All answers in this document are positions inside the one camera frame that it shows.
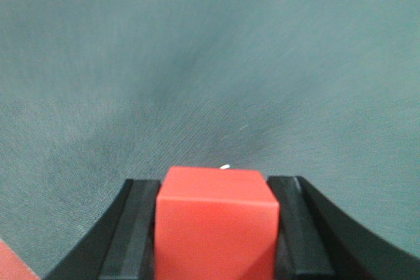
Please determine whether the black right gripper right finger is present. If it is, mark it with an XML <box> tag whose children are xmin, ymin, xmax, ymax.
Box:
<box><xmin>267</xmin><ymin>176</ymin><xmax>419</xmax><ymax>279</ymax></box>

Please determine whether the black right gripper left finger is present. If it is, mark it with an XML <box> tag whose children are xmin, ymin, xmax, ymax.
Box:
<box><xmin>45</xmin><ymin>179</ymin><xmax>161</xmax><ymax>279</ymax></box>

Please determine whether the red magnetic cube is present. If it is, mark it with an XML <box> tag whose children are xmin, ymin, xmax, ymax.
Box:
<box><xmin>154</xmin><ymin>166</ymin><xmax>280</xmax><ymax>279</ymax></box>
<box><xmin>1</xmin><ymin>240</ymin><xmax>41</xmax><ymax>280</ymax></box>

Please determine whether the dark grey table mat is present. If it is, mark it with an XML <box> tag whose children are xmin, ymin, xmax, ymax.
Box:
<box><xmin>1</xmin><ymin>0</ymin><xmax>419</xmax><ymax>276</ymax></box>

